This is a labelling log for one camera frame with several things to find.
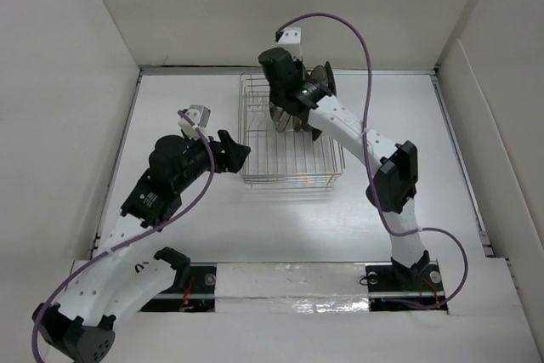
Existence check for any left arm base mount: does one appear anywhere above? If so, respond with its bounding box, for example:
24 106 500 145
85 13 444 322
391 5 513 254
140 263 217 313

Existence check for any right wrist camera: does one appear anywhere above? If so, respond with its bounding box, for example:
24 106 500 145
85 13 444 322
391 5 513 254
275 26 303 62

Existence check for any cream plate with tree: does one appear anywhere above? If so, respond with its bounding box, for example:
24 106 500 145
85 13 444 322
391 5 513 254
291 116 305 133

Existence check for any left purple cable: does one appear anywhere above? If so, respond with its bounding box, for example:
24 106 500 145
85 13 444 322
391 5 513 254
31 110 216 362

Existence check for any grey deer round plate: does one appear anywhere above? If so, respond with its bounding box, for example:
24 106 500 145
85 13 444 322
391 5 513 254
312 61 337 95

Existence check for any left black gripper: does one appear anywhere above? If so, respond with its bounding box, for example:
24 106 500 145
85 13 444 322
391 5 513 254
174 129 248 193

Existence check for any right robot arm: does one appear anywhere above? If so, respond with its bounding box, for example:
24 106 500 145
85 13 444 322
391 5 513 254
258 47 430 291

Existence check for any metal rimmed round plate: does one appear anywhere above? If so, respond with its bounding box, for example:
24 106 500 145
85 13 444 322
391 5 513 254
309 65 328 87

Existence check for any dark floral rectangular plate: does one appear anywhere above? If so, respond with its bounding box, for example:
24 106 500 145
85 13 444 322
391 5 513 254
309 63 341 142

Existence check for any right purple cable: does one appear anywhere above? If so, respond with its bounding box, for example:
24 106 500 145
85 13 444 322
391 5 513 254
275 13 471 311

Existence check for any cream plate checkered rim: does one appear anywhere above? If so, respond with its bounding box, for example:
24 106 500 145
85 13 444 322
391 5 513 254
269 101 292 133

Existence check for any wire dish rack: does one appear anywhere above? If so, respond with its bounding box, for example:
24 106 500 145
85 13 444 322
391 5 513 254
238 73 345 188

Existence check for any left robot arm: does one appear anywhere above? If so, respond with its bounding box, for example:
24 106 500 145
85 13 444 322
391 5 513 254
31 130 251 362

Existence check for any purple cable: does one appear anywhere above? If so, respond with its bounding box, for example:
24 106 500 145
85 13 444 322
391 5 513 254
31 110 216 362
275 13 471 311

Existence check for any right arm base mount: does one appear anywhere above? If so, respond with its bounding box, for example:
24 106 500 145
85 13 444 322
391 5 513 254
359 263 445 312

